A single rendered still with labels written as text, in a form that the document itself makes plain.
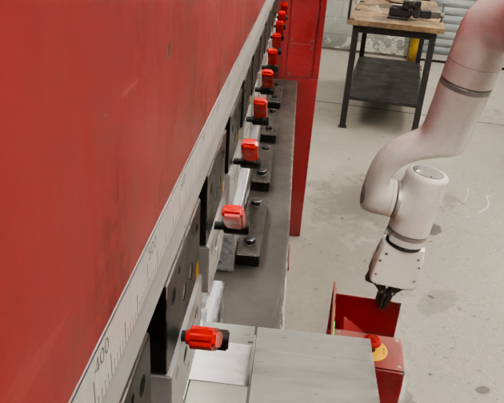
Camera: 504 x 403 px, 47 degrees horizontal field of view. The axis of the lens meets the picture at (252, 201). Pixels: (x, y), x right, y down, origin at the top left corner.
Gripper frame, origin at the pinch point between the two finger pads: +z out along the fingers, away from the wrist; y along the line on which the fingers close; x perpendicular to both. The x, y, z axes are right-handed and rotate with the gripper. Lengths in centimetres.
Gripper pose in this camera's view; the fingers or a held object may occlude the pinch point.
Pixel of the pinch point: (383, 298)
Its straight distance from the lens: 131.9
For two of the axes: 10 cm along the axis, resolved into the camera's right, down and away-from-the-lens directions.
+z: -1.7, 8.6, 4.8
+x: 1.0, -4.7, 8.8
